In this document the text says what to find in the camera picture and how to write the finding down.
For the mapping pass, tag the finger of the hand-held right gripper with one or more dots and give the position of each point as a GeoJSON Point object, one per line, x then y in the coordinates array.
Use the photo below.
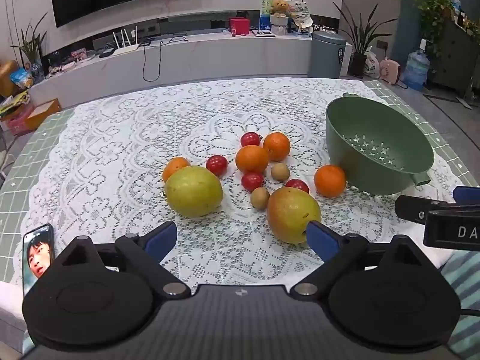
{"type": "Point", "coordinates": [465, 195]}
{"type": "Point", "coordinates": [410, 207]}

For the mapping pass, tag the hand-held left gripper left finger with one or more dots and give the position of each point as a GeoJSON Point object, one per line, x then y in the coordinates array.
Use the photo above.
{"type": "Point", "coordinates": [163, 237]}

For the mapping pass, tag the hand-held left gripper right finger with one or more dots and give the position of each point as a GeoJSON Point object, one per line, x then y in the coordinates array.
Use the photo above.
{"type": "Point", "coordinates": [320, 237]}

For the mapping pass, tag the red-blushed yellow pear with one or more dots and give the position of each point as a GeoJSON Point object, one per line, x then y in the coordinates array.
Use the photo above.
{"type": "Point", "coordinates": [290, 213]}

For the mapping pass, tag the yellow-green pear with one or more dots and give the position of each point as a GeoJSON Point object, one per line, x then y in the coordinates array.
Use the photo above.
{"type": "Point", "coordinates": [194, 191]}

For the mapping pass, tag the red tomato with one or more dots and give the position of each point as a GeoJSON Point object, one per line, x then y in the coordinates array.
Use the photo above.
{"type": "Point", "coordinates": [252, 181]}
{"type": "Point", "coordinates": [216, 165]}
{"type": "Point", "coordinates": [250, 139]}
{"type": "Point", "coordinates": [298, 185]}

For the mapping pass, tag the orange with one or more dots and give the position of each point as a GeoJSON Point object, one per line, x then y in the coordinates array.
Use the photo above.
{"type": "Point", "coordinates": [330, 180]}
{"type": "Point", "coordinates": [252, 158]}
{"type": "Point", "coordinates": [276, 145]}
{"type": "Point", "coordinates": [174, 165]}

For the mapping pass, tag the green colander bowl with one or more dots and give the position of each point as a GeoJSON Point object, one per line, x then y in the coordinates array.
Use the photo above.
{"type": "Point", "coordinates": [375, 150]}

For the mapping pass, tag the small brown kiwi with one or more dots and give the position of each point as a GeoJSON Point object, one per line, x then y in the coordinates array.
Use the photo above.
{"type": "Point", "coordinates": [260, 197]}
{"type": "Point", "coordinates": [280, 171]}

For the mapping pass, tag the striped teal cloth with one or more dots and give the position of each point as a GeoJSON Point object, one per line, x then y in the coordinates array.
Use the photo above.
{"type": "Point", "coordinates": [463, 273]}

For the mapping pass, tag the white lace tablecloth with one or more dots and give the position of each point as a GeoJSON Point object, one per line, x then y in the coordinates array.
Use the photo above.
{"type": "Point", "coordinates": [112, 138]}

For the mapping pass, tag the smartphone with lit screen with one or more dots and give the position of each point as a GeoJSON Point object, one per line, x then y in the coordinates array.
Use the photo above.
{"type": "Point", "coordinates": [37, 255]}

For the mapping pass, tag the dark cabinet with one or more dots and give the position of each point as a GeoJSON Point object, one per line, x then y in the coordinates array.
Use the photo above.
{"type": "Point", "coordinates": [455, 60]}

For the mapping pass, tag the blue water bottle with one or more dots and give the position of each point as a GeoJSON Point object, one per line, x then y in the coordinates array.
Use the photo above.
{"type": "Point", "coordinates": [417, 68]}

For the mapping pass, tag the white plastic bag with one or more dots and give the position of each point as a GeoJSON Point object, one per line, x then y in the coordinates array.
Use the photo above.
{"type": "Point", "coordinates": [371, 63]}

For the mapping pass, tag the cardboard box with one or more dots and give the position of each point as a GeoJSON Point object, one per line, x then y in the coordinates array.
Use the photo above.
{"type": "Point", "coordinates": [43, 114]}

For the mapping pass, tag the long-leaf potted plant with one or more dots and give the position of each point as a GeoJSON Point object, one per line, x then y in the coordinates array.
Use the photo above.
{"type": "Point", "coordinates": [360, 41]}

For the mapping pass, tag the grey trash bin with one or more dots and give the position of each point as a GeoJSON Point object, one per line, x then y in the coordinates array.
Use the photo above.
{"type": "Point", "coordinates": [327, 54]}

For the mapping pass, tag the green ivy plant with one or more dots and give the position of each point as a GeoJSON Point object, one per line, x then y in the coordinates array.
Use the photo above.
{"type": "Point", "coordinates": [435, 7]}

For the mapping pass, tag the white marble media console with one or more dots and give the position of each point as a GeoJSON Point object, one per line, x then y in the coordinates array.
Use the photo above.
{"type": "Point", "coordinates": [225, 56]}

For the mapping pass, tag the white router with antennas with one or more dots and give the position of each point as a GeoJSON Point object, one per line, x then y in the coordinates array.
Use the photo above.
{"type": "Point", "coordinates": [123, 43]}

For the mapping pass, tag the blue snack bag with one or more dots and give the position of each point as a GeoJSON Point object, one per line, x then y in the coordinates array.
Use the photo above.
{"type": "Point", "coordinates": [20, 77]}

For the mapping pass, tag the blue box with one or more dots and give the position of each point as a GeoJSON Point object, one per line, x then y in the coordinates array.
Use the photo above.
{"type": "Point", "coordinates": [265, 22]}

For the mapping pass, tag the red box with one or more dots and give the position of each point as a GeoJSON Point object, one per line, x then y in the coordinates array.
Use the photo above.
{"type": "Point", "coordinates": [239, 26]}

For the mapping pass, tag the thin-leaf potted plant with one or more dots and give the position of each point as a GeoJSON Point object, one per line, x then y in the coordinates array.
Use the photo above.
{"type": "Point", "coordinates": [32, 45]}

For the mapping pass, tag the brown teddy bear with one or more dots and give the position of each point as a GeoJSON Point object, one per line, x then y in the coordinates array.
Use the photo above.
{"type": "Point", "coordinates": [279, 7]}

